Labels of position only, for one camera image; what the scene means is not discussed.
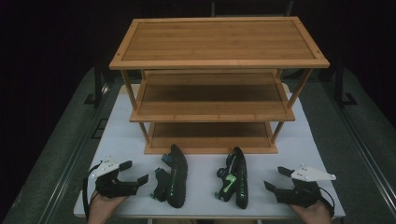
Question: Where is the metal floor rail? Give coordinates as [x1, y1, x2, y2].
[321, 81, 396, 203]
[36, 82, 113, 224]

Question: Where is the three-tier wooden shoe rack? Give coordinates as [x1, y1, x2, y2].
[108, 16, 331, 156]

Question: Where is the dark metal stand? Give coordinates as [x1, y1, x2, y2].
[83, 57, 106, 108]
[333, 60, 359, 108]

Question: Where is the black sandal with green marking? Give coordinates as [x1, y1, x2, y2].
[150, 143, 189, 209]
[214, 146, 249, 210]

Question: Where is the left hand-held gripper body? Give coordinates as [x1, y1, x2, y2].
[91, 155, 140, 199]

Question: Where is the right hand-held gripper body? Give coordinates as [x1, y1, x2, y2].
[275, 163, 337, 209]

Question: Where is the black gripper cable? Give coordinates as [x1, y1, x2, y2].
[81, 161, 104, 220]
[317, 186, 336, 218]

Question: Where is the person's left hand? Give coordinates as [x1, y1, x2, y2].
[88, 189, 129, 224]

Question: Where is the person's right hand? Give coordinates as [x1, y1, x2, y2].
[289, 200, 333, 224]

